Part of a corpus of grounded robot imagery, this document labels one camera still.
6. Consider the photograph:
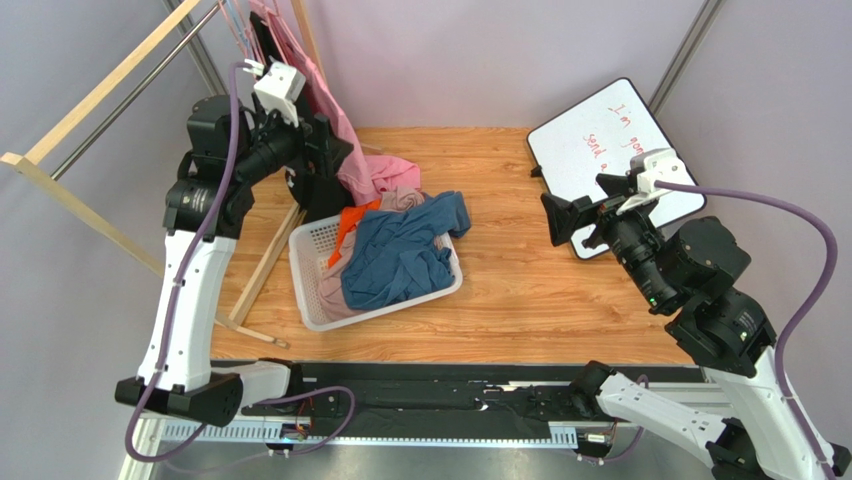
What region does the orange garment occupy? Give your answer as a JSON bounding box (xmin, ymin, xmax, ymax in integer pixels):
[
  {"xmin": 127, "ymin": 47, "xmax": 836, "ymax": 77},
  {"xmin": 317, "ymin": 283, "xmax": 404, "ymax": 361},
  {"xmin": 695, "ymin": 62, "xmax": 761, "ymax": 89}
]
[{"xmin": 327, "ymin": 199, "xmax": 381, "ymax": 268}]

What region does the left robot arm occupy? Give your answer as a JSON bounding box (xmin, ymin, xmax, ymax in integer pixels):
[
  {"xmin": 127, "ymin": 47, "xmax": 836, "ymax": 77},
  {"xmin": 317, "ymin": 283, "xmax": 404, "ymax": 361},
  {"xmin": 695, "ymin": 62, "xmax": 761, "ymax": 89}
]
[{"xmin": 114, "ymin": 95, "xmax": 353, "ymax": 427}]

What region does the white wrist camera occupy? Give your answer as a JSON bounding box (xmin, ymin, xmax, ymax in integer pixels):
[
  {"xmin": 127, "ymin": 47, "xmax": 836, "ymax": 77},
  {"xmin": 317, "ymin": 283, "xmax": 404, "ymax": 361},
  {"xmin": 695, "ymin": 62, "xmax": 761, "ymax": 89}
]
[
  {"xmin": 243, "ymin": 59, "xmax": 306, "ymax": 127},
  {"xmin": 617, "ymin": 148, "xmax": 691, "ymax": 215}
]

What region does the wooden clothes rack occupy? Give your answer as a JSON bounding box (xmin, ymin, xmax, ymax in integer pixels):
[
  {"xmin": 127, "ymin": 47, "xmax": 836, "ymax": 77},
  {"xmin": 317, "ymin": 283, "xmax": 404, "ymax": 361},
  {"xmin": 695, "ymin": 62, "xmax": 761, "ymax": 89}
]
[{"xmin": 1, "ymin": 1, "xmax": 325, "ymax": 349}]

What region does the white plastic laundry basket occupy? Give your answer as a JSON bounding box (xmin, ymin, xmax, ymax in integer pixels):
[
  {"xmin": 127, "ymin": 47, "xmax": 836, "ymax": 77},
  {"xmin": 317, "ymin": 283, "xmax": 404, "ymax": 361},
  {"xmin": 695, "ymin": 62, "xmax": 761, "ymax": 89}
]
[{"xmin": 288, "ymin": 215, "xmax": 464, "ymax": 332}]

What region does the pink t-shirt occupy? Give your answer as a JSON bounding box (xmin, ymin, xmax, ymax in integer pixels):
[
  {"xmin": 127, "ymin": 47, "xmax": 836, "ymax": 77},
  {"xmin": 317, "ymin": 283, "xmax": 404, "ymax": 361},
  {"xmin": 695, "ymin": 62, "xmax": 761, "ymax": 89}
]
[{"xmin": 263, "ymin": 1, "xmax": 422, "ymax": 206}]

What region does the white slotted cable duct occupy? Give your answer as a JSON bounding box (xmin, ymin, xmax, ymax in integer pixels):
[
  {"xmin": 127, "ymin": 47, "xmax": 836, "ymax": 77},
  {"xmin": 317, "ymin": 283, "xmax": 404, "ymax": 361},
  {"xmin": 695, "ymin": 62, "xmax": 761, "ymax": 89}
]
[{"xmin": 159, "ymin": 419, "xmax": 579, "ymax": 449}]

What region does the white board with red writing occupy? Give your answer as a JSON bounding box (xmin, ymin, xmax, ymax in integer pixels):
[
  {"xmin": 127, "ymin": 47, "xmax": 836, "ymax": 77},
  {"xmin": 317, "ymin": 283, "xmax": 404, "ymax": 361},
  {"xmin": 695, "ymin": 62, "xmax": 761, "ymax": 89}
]
[{"xmin": 526, "ymin": 77, "xmax": 708, "ymax": 261}]

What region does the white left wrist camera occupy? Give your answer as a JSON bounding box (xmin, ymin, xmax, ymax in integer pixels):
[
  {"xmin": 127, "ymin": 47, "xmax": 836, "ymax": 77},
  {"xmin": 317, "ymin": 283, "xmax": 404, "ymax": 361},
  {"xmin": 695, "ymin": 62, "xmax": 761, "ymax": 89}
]
[{"xmin": 243, "ymin": 59, "xmax": 306, "ymax": 127}]

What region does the black hanging t-shirt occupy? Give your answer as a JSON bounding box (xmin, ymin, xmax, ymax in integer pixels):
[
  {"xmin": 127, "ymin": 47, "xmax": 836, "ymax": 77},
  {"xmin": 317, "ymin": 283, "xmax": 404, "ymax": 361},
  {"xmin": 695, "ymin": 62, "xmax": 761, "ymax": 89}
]
[{"xmin": 249, "ymin": 12, "xmax": 354, "ymax": 222}]

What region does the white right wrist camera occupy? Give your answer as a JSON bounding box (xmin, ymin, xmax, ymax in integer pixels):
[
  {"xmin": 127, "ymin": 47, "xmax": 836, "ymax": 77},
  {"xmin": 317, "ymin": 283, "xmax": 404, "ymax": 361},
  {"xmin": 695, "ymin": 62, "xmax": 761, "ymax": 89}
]
[{"xmin": 617, "ymin": 148, "xmax": 691, "ymax": 215}]

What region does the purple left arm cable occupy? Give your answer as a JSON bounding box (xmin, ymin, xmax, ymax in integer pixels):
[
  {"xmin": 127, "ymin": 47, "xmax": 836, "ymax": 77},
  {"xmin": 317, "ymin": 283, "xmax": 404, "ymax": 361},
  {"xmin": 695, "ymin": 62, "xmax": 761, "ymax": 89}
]
[{"xmin": 124, "ymin": 61, "xmax": 357, "ymax": 464}]

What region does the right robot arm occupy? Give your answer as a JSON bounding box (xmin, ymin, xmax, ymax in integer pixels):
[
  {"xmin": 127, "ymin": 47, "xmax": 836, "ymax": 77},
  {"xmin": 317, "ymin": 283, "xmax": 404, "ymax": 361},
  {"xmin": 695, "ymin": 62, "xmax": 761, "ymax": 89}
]
[{"xmin": 541, "ymin": 174, "xmax": 851, "ymax": 479}]

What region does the teal blue t-shirt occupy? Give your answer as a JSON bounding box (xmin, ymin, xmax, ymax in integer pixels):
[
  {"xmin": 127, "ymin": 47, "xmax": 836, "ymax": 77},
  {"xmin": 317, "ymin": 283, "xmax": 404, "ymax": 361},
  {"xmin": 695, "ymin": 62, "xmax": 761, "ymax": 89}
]
[{"xmin": 341, "ymin": 191, "xmax": 471, "ymax": 311}]

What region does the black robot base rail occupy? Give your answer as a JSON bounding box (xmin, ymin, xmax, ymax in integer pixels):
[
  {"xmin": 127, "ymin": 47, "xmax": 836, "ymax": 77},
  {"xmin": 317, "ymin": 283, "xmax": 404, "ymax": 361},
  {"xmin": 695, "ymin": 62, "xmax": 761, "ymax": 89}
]
[{"xmin": 212, "ymin": 361, "xmax": 707, "ymax": 441}]

